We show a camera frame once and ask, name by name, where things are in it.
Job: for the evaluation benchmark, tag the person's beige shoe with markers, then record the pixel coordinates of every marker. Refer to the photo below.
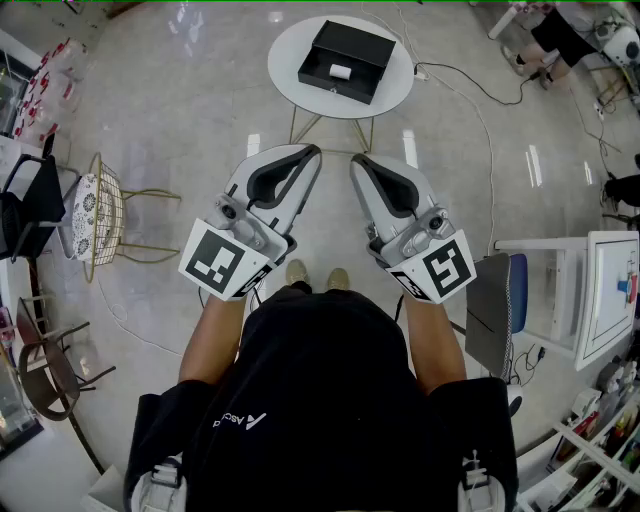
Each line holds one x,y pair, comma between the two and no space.
337,279
298,274

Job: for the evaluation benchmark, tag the person's left beige shoe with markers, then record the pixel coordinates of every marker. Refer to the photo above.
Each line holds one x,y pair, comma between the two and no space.
298,274

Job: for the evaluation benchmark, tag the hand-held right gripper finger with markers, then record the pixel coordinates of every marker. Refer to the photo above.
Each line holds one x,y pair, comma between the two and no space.
415,177
367,200

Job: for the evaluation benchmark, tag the patterned seat cushion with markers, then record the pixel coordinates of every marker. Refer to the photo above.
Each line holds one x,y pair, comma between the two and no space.
87,215

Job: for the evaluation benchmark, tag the person's left forearm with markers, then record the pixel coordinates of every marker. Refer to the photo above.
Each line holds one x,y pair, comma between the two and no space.
215,340

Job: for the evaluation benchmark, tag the person's right beige shoe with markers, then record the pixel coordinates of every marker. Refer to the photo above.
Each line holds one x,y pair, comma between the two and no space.
337,279

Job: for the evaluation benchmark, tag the white power strip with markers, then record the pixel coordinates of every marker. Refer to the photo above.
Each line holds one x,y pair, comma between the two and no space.
421,75

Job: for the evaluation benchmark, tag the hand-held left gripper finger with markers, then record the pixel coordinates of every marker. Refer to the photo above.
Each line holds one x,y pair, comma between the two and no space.
300,200
240,172

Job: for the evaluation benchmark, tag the white item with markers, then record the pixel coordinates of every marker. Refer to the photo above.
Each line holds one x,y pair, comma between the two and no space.
341,71

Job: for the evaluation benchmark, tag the black office chair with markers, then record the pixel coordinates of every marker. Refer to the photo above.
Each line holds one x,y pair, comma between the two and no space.
30,205

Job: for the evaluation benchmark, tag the person's black shirt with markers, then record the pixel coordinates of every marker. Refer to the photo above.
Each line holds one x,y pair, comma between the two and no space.
320,400

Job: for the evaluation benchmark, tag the white shelf with clutter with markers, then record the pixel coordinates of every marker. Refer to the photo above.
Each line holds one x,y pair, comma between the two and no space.
590,450

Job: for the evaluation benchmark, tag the grey and blue chair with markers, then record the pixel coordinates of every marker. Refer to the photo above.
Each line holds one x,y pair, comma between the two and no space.
487,310

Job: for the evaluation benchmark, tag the round white table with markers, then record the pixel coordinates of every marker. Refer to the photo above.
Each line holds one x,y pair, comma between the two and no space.
290,90

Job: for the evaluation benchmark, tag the white square table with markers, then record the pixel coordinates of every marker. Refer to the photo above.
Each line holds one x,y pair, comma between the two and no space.
607,295

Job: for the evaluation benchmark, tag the white round appliance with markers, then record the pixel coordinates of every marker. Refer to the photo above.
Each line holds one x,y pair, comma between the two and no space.
622,45

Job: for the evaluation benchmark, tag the black box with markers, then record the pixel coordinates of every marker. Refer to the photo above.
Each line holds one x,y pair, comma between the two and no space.
350,45

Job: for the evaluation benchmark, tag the person's right forearm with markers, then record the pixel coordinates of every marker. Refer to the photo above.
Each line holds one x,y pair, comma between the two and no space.
435,345

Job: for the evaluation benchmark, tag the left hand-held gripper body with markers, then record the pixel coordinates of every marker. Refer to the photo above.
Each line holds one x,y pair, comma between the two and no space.
215,260

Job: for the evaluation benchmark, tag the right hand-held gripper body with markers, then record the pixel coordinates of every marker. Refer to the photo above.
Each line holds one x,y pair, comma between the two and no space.
440,265

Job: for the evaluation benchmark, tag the pack of red-label bottles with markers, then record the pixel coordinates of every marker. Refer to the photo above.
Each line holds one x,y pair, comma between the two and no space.
45,90

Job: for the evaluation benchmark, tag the brown wooden chair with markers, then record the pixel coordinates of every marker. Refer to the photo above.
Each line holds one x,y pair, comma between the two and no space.
47,370

